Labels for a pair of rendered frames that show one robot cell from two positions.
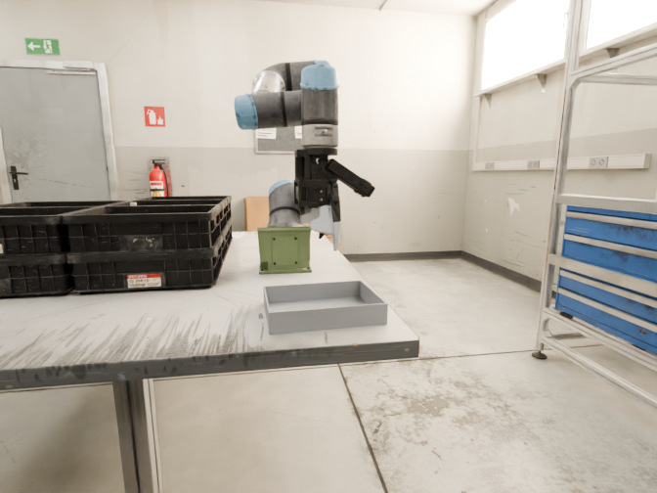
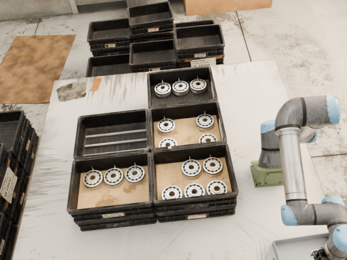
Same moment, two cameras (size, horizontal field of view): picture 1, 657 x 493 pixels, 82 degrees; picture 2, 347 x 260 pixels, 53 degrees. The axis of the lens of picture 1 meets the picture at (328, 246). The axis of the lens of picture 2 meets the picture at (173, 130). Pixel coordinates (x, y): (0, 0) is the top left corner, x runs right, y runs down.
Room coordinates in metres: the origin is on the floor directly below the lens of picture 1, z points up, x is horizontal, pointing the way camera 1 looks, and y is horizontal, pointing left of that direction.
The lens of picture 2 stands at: (0.30, 0.44, 2.38)
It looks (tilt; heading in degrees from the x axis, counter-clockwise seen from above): 51 degrees down; 11
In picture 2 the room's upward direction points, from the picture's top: 7 degrees counter-clockwise
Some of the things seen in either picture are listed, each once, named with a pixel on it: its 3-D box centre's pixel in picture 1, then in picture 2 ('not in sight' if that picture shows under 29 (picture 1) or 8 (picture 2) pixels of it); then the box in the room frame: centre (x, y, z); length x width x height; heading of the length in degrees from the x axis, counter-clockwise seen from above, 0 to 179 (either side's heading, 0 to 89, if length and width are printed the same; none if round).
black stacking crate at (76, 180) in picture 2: (12, 232); (112, 187); (1.14, 0.95, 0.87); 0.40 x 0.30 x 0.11; 100
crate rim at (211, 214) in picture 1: (152, 212); (192, 172); (1.21, 0.56, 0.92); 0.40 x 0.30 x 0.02; 100
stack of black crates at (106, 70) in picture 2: not in sight; (111, 75); (2.62, 1.42, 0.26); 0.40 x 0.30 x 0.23; 99
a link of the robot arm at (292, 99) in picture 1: (310, 108); (330, 213); (0.90, 0.04, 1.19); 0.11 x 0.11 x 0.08; 3
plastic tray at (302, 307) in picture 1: (321, 303); (308, 259); (0.90, 0.02, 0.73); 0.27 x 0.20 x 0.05; 103
